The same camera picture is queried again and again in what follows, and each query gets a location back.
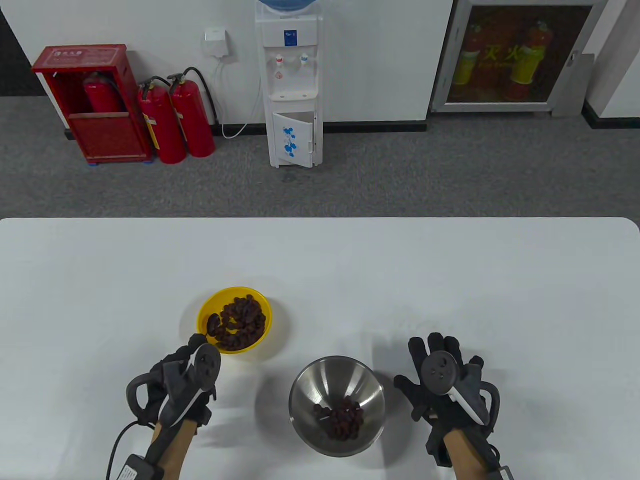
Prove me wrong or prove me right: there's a steel mixing bowl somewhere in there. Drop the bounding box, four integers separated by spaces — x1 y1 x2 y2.
288 355 386 457

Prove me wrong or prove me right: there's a white wall box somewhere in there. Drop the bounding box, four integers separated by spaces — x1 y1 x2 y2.
203 27 231 58

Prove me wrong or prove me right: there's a yellow plastic bowl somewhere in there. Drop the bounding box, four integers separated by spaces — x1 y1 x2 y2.
196 286 274 355

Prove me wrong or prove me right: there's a gray hand controller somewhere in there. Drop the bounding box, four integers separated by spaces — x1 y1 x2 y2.
126 344 222 441
420 351 501 431

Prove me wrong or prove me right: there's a heap of dry cranberries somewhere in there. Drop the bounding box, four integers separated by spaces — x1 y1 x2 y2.
313 396 365 441

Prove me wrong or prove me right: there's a white water dispenser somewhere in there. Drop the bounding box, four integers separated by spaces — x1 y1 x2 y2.
255 2 324 169

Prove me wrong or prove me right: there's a pile of dry cranberries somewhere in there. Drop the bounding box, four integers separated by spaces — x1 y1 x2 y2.
212 295 267 351

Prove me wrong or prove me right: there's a blue water bottle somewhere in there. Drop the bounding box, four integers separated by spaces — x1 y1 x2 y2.
259 0 321 14

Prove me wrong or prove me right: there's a gray metal panel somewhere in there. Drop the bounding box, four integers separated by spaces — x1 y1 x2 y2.
552 51 596 118

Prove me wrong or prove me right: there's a red fire extinguisher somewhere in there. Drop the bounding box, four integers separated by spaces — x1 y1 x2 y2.
167 67 218 159
83 71 126 113
137 76 187 165

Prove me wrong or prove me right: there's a glass-door fire hose cabinet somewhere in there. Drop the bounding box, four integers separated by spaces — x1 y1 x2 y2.
430 0 608 113

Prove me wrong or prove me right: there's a black baseboard strip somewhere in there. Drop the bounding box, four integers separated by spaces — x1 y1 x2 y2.
220 121 427 135

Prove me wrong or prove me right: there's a person's right forearm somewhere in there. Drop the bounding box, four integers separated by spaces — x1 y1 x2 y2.
442 425 496 480

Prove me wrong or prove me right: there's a black double door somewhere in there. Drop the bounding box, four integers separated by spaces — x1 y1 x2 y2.
0 10 46 98

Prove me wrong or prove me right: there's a person's left hand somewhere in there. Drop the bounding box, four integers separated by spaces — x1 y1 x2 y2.
145 333 222 441

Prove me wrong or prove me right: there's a red fire extinguisher box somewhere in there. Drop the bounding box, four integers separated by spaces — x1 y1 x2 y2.
31 44 153 165

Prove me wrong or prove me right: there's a black cable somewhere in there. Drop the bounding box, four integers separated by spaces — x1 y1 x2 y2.
105 420 151 480

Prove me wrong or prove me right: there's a person's right hand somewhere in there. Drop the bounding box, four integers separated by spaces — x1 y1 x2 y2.
393 332 493 441

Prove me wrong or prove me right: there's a person's left forearm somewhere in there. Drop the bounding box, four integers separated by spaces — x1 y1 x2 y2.
150 417 198 480

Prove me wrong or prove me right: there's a white cable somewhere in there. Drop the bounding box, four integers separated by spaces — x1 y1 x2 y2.
214 55 263 140

